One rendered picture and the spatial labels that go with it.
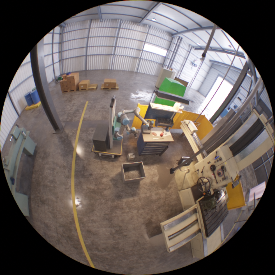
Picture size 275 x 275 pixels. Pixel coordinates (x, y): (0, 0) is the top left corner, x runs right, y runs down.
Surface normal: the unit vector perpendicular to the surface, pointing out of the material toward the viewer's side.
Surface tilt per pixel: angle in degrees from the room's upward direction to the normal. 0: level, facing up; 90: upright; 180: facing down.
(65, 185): 0
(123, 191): 0
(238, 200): 90
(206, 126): 90
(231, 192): 90
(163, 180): 0
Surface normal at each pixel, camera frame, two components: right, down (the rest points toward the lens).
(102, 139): 0.22, -0.59
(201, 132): -0.95, 0.04
